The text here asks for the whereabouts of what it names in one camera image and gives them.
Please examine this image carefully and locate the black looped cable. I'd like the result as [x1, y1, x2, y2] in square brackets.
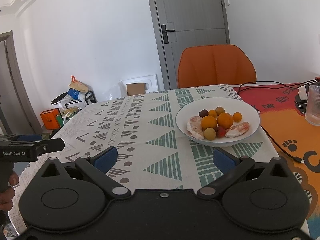
[238, 79, 317, 113]

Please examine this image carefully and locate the grey door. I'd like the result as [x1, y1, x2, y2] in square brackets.
[146, 0, 230, 91]

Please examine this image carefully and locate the yellow-green round fruit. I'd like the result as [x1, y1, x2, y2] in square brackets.
[204, 127, 216, 141]

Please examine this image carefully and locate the black door handle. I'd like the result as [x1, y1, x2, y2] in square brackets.
[161, 24, 175, 45]

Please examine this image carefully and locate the blue and white bag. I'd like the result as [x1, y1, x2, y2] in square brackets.
[67, 88, 86, 101]

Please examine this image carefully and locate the paper bag with orange handle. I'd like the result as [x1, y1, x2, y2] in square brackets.
[68, 75, 89, 93]

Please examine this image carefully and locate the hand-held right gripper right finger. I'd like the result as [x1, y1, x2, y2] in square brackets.
[197, 147, 294, 201]

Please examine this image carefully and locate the orange box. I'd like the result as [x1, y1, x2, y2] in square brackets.
[40, 108, 61, 130]

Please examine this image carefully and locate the white foam packaging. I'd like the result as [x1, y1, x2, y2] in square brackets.
[120, 74, 159, 97]

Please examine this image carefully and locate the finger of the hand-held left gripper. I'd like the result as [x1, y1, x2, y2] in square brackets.
[0, 134, 43, 145]
[34, 138, 65, 156]

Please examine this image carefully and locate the white power adapter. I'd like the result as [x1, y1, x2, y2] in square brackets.
[297, 85, 311, 101]

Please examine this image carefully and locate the orange chair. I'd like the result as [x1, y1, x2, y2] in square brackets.
[177, 44, 257, 89]

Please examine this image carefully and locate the black curved handle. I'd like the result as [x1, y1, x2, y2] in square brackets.
[85, 90, 97, 104]

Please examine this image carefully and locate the ribbed glass cup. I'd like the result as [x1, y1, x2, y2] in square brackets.
[304, 85, 320, 126]

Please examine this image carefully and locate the black cable with plug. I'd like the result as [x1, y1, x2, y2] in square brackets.
[261, 124, 305, 163]

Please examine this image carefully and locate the black folded stand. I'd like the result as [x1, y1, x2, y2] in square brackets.
[51, 92, 69, 105]

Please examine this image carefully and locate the white plate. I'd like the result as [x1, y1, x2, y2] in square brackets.
[175, 97, 262, 148]

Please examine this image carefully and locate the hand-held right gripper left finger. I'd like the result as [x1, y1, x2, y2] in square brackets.
[37, 146, 131, 201]

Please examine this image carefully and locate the orange cartoon table mat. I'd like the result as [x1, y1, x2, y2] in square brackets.
[232, 81, 320, 221]

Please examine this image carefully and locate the person's left hand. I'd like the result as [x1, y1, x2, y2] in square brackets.
[0, 172, 20, 212]

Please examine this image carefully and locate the large orange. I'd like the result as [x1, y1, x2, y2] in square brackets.
[217, 113, 234, 129]
[201, 116, 218, 130]

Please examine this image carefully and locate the grey door frame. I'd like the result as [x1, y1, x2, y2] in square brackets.
[0, 31, 42, 136]

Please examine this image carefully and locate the patterned white tablecloth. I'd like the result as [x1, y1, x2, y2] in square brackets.
[7, 83, 279, 232]

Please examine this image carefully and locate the brown cardboard box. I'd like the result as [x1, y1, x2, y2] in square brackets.
[126, 82, 146, 96]

